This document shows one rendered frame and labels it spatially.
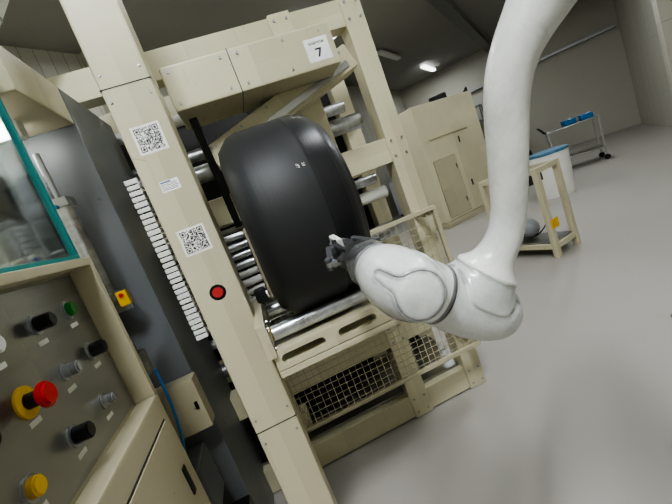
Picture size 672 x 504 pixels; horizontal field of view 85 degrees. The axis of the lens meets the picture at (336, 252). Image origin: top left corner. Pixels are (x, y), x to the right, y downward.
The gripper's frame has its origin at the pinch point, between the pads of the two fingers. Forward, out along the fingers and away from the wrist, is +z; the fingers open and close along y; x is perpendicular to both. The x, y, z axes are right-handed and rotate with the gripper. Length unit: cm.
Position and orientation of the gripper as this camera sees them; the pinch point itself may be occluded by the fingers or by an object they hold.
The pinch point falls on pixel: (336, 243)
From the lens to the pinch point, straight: 87.4
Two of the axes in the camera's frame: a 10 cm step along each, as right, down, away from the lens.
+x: 3.2, 9.0, 2.9
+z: -2.8, -2.0, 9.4
